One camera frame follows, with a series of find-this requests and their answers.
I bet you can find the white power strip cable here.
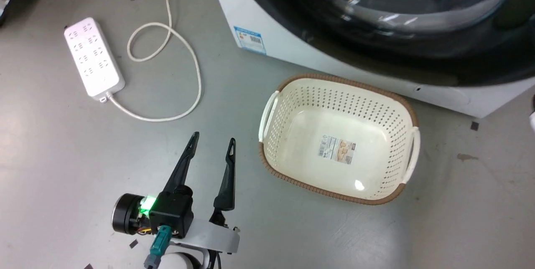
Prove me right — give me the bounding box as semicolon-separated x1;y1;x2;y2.
107;0;203;123

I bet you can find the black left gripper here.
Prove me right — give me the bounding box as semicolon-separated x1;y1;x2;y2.
112;132;237;239

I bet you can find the white washing machine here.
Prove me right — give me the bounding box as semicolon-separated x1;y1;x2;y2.
206;0;535;119

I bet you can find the printed product label sticker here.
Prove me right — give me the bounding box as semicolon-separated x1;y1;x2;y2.
318;134;358;165

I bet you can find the dark round glass washer door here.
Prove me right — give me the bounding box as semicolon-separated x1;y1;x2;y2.
229;0;535;88

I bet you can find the teal connector camera cable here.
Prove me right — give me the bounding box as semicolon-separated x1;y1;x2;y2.
144;225;173;269

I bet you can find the blue energy label sticker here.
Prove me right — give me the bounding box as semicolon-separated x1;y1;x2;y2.
233;26;267;56

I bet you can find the cream laundry basket brown rim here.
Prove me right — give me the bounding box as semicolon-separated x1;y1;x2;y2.
258;73;421;206

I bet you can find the white power strip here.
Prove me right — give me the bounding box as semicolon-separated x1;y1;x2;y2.
64;17;126;103

